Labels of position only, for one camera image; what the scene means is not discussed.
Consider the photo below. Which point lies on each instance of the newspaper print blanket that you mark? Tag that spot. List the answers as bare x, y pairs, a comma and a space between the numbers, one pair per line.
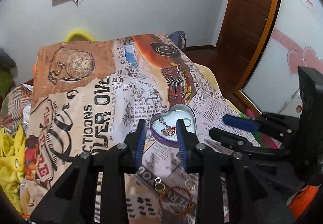
88, 96

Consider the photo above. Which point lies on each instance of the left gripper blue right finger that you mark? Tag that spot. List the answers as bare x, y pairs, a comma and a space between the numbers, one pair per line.
186, 142

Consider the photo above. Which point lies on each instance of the green patterned bin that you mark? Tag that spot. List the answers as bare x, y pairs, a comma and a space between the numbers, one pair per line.
6, 82

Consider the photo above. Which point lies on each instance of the brown wooden door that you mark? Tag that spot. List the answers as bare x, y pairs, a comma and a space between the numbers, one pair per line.
241, 31

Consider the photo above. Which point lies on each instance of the yellow round cushion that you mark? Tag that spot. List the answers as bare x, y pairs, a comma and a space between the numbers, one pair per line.
78, 35

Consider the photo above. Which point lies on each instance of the dark blue bag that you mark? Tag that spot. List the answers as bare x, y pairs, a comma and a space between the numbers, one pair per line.
179, 39

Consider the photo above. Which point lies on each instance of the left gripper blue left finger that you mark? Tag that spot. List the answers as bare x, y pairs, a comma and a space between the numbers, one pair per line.
135, 142

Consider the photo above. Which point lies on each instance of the dark green pillow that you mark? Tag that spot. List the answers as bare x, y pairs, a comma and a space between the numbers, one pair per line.
6, 60

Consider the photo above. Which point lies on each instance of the purple heart-shaped tin box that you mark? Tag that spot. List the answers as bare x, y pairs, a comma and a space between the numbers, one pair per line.
163, 124

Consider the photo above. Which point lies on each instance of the white sliding wardrobe door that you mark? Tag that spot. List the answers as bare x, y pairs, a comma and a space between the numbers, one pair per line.
296, 40

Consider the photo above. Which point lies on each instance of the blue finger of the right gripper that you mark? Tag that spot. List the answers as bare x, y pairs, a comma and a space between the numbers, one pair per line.
231, 141
248, 125

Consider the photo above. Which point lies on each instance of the yellow cloth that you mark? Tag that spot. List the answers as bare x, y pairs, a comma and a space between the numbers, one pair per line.
13, 164

